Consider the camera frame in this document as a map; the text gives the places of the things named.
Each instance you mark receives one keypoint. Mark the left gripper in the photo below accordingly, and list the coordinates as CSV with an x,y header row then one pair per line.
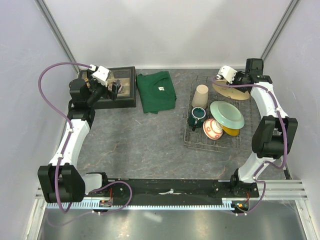
x,y
92,81

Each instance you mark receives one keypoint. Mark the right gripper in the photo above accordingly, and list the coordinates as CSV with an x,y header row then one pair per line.
x,y
236,75

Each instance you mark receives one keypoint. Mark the beige bird pattern plate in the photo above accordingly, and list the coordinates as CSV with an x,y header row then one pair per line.
x,y
229,92

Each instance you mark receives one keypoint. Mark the light green flower plate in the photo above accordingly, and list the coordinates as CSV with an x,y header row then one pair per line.
x,y
227,114

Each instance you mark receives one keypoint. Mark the yellow small plate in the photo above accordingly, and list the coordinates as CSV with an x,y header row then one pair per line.
x,y
230,131

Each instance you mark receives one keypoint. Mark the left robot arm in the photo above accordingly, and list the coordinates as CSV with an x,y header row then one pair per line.
x,y
60,181

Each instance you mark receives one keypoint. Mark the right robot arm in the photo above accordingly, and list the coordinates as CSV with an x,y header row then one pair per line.
x,y
274,136

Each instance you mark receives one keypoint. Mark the black compartment box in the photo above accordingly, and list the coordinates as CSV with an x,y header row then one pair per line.
x,y
126,96

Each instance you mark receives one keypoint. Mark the green folded t-shirt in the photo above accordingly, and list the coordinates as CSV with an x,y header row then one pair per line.
x,y
156,91

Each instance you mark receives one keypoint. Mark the beige ceramic cup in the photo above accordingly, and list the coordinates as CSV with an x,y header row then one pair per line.
x,y
200,98

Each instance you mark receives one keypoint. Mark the white orange patterned bowl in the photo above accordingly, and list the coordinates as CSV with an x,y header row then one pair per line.
x,y
212,129

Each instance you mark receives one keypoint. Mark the dark green mug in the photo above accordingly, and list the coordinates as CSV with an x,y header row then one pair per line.
x,y
197,117

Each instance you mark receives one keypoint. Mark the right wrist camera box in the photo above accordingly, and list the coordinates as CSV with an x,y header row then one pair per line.
x,y
226,73

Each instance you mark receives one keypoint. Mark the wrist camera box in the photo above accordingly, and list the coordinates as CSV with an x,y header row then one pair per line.
x,y
101,75
226,73

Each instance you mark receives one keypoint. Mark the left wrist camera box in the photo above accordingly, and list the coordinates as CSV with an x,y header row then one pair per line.
x,y
101,75

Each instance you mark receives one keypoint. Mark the grey wire dish rack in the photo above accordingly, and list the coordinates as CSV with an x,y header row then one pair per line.
x,y
197,139

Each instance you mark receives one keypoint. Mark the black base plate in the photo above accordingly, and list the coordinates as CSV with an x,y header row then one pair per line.
x,y
187,192

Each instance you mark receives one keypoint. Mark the blue white cable duct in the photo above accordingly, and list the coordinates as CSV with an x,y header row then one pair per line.
x,y
99,205

